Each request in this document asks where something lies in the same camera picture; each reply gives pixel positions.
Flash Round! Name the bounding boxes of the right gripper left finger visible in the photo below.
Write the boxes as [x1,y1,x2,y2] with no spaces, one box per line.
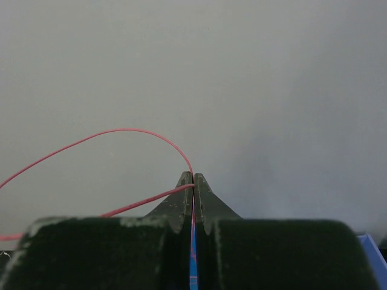
[143,172,194,234]

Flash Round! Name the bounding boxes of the blue plastic bin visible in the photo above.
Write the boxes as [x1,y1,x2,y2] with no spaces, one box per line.
[187,216,387,290]

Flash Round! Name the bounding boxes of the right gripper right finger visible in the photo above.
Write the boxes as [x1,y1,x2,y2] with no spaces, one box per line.
[193,173,242,235]

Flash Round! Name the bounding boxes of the red cable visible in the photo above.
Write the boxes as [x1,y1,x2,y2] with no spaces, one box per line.
[0,128,200,286]

